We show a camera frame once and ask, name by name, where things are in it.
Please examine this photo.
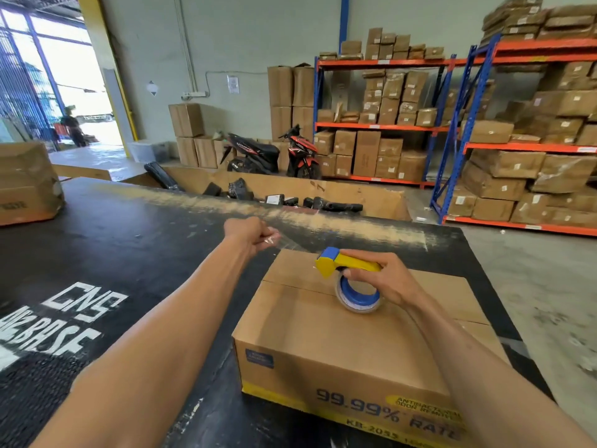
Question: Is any blue folding gate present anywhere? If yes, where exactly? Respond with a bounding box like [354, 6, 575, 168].
[0, 8, 63, 142]

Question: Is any stack of brown cardboard boxes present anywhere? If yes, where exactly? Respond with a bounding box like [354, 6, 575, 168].
[315, 27, 457, 183]
[447, 0, 597, 229]

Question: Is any pile of black wrapped parcels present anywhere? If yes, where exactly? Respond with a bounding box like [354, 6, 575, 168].
[144, 161, 364, 214]

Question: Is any yellow blue tape dispenser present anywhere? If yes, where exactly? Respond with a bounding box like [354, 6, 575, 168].
[314, 246, 384, 280]

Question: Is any person's left forearm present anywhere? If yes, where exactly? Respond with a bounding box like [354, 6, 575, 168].
[30, 237, 249, 448]

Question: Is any stack of large cardboard boxes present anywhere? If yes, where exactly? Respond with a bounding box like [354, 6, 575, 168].
[168, 64, 316, 173]

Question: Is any wide orange blue shelving rack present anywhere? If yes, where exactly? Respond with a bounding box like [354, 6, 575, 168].
[430, 34, 597, 238]

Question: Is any worn plain cardboard box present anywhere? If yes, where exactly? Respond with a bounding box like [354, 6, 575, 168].
[0, 142, 65, 227]

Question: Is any narrow orange blue shelving rack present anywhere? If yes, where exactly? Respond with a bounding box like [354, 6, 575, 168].
[313, 53, 457, 190]

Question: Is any clear tape roll blue core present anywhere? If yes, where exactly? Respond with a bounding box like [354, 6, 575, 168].
[262, 235, 383, 314]

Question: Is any person's left hand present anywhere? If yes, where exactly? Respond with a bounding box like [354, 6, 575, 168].
[223, 217, 281, 260]

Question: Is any blue steel column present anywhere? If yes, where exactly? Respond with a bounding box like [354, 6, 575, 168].
[339, 0, 351, 55]

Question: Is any printed brown cardboard box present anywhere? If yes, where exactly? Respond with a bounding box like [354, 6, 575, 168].
[231, 249, 512, 448]

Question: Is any large wooden crate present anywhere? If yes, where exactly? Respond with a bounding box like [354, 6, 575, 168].
[158, 162, 413, 222]

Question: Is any person's right hand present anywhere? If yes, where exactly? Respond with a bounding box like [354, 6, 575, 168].
[339, 249, 424, 308]

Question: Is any red black motorcycle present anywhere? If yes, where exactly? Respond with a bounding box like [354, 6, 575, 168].
[278, 124, 323, 180]

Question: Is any white plastic storage bin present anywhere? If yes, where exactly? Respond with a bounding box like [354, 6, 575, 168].
[126, 140, 170, 164]

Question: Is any yellow door frame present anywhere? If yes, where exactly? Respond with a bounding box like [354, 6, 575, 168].
[76, 0, 139, 158]

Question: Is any person's right forearm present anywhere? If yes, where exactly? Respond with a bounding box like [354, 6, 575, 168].
[405, 294, 597, 448]

